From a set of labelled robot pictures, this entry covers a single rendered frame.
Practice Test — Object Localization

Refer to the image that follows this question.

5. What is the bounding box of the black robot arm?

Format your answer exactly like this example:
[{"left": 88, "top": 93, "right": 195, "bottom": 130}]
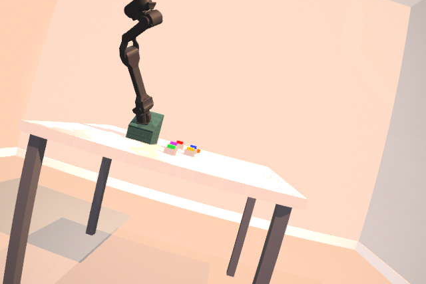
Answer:
[{"left": 119, "top": 0, "right": 163, "bottom": 125}]

